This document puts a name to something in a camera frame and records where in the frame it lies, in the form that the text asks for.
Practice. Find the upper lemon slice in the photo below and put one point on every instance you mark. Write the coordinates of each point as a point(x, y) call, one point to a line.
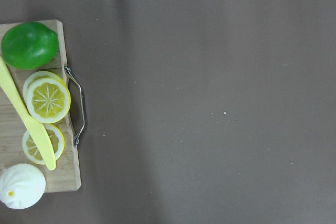
point(48, 100)

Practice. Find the hidden back lemon slice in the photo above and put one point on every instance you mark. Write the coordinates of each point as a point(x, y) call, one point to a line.
point(37, 75)

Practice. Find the lower lemon slice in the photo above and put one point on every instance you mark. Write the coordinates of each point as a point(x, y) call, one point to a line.
point(57, 140)

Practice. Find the green lime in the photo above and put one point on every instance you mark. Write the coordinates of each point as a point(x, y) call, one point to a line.
point(29, 45)

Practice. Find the wooden cutting board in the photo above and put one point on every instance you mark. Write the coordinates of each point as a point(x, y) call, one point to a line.
point(66, 176)

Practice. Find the yellow plastic knife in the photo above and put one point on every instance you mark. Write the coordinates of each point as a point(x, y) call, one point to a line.
point(35, 128)

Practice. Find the white steamed bun toy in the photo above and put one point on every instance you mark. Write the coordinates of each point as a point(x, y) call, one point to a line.
point(22, 186)

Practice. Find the metal cutting board handle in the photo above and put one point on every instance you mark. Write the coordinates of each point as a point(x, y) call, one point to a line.
point(76, 138)

